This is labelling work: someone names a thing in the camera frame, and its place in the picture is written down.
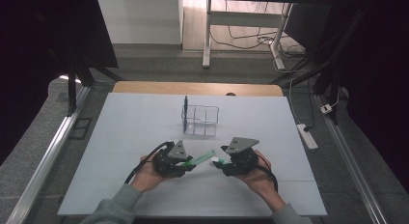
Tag aluminium floor rail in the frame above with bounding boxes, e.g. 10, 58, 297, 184
316, 95, 389, 224
6, 85, 93, 224

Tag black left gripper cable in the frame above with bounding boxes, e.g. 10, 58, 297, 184
124, 141, 176, 185

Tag black cables under desk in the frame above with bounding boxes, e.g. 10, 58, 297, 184
209, 1, 307, 58

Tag black metal stand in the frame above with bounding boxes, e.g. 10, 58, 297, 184
66, 65, 123, 118
269, 5, 368, 126

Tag blue pen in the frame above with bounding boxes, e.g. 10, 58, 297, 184
182, 95, 190, 134

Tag green highlighter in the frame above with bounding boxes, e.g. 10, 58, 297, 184
178, 149, 217, 168

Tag small white adapter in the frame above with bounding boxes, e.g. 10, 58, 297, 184
320, 93, 341, 115

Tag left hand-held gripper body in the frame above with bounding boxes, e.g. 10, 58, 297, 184
151, 140, 196, 179

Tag white glue stick green label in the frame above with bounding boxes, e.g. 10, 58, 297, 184
210, 156, 232, 166

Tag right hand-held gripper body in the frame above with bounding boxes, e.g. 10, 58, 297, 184
221, 137, 260, 178

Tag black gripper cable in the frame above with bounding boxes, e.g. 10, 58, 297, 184
124, 141, 176, 185
255, 154, 280, 193

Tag person's left hand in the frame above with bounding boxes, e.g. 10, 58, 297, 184
129, 154, 172, 193

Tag white table cover sheet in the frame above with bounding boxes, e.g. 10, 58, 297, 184
57, 92, 328, 217

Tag white power strip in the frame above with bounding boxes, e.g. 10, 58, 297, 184
296, 123, 319, 151

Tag wooden table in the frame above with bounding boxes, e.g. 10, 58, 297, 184
111, 80, 285, 98

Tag clear plastic desk organizer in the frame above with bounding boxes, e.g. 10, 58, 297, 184
180, 103, 221, 137

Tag white-framed desk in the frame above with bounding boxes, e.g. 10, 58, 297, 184
95, 0, 332, 70

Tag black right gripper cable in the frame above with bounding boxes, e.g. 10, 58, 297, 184
255, 154, 280, 193

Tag white power strip cable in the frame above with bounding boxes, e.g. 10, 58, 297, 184
287, 76, 303, 126

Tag person's right hand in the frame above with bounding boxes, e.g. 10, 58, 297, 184
236, 154, 287, 212

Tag black curtain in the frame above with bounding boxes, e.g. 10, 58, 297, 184
321, 0, 409, 194
0, 0, 119, 165

